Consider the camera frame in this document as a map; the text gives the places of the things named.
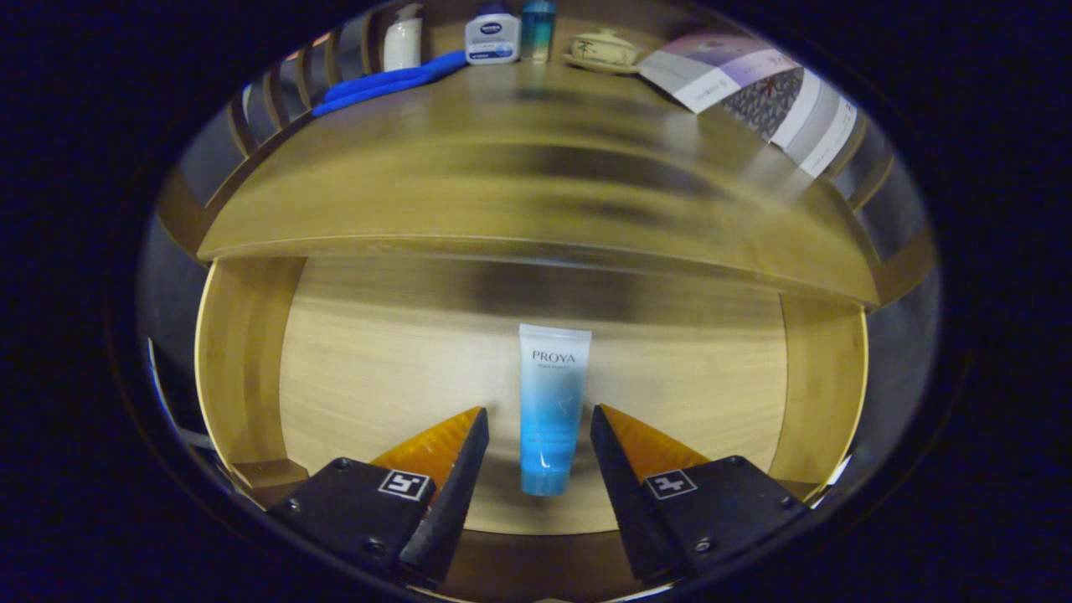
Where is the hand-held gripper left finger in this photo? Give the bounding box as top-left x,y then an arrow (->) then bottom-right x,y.
266,406 -> 491,587

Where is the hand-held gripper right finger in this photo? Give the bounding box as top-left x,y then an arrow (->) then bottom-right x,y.
590,404 -> 812,587

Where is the blue and white tube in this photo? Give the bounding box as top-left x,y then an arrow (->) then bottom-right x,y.
518,323 -> 593,497

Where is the wooden drawer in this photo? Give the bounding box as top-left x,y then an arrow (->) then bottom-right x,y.
194,255 -> 869,602

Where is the wooden countertop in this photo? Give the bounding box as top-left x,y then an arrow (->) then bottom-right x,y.
197,50 -> 880,307

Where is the blue folded cloth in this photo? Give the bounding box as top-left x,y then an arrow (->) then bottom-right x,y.
312,50 -> 468,117

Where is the dark patterned book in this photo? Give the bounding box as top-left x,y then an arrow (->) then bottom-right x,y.
722,67 -> 805,142

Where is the plain white book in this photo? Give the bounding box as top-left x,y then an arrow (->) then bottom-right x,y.
770,69 -> 830,153

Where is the purple and white book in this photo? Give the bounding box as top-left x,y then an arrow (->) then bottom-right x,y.
638,33 -> 801,115

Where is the beige lidded tea cup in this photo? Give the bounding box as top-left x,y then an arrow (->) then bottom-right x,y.
563,28 -> 642,75

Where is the white spray bottle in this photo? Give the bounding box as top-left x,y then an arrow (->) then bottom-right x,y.
383,3 -> 424,72

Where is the white lotion bottle blue cap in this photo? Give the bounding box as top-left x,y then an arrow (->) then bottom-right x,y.
465,3 -> 522,66

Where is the slim teal bottle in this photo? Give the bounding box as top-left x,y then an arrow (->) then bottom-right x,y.
522,0 -> 558,64

